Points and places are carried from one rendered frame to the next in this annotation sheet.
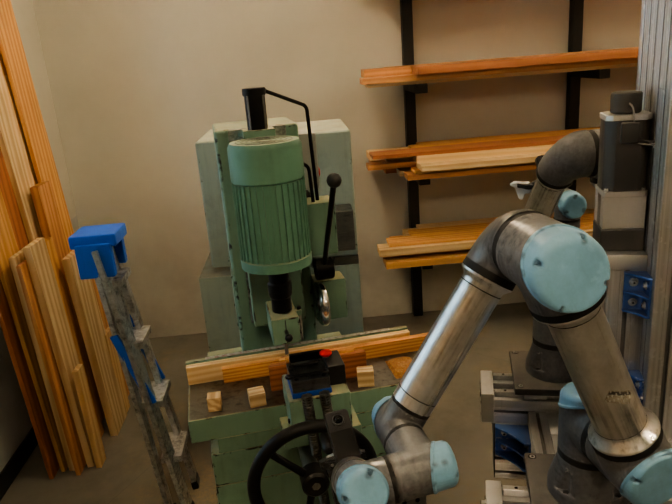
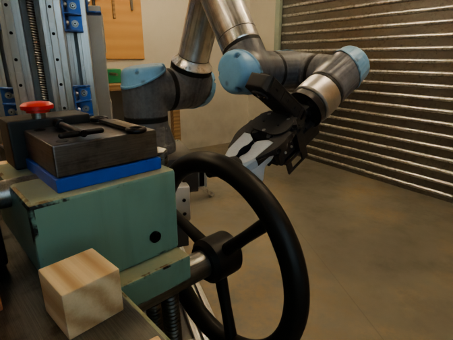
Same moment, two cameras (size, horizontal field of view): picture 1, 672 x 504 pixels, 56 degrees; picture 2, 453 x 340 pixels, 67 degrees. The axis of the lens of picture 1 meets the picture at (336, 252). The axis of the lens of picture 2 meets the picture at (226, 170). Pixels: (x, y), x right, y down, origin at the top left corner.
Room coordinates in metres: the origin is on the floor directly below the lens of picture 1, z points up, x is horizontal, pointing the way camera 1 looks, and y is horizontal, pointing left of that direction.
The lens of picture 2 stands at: (1.36, 0.43, 1.07)
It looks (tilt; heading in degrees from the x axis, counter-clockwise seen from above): 18 degrees down; 238
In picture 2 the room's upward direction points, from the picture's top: straight up
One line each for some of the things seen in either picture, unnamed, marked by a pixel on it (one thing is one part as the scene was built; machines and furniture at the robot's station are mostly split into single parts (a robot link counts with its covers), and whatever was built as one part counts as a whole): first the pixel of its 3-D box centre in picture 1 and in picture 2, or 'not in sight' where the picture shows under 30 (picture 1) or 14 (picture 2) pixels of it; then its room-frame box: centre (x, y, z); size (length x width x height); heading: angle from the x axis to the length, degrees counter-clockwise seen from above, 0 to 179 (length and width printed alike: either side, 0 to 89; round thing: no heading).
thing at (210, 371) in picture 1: (301, 356); not in sight; (1.51, 0.11, 0.92); 0.60 x 0.02 x 0.05; 101
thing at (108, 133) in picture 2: (316, 372); (78, 139); (1.30, 0.07, 0.99); 0.13 x 0.11 x 0.06; 101
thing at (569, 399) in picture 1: (592, 418); (146, 89); (1.04, -0.47, 0.98); 0.13 x 0.12 x 0.14; 10
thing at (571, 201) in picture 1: (567, 203); not in sight; (1.80, -0.70, 1.21); 0.11 x 0.08 x 0.09; 2
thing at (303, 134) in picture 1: (304, 159); not in sight; (1.83, 0.07, 1.40); 0.10 x 0.06 x 0.16; 11
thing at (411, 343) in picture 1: (336, 356); not in sight; (1.51, 0.02, 0.92); 0.60 x 0.02 x 0.04; 101
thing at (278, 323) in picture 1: (283, 323); not in sight; (1.51, 0.15, 1.03); 0.14 x 0.07 x 0.09; 11
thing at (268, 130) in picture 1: (257, 122); not in sight; (1.62, 0.17, 1.54); 0.08 x 0.08 x 0.17; 11
